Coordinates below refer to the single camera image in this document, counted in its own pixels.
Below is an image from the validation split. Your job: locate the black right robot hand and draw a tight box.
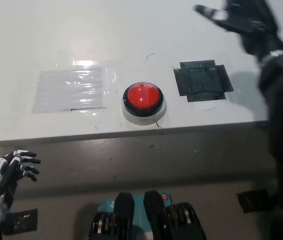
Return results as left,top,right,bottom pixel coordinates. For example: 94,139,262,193
192,0,283,66

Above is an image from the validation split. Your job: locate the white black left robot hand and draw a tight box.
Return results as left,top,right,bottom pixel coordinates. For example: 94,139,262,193
0,149,42,210

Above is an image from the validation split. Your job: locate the black tape patch on desk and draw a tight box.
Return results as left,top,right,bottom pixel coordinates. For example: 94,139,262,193
172,59,234,103

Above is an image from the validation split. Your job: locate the red dome push button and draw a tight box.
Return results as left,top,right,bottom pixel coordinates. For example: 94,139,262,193
121,82,168,127

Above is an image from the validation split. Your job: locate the black floor tape patch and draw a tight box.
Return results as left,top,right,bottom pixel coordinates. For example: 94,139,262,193
235,188,277,214
2,208,39,236

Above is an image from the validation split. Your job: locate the clear tape over grey paper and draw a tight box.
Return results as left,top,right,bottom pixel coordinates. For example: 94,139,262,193
32,59,119,116

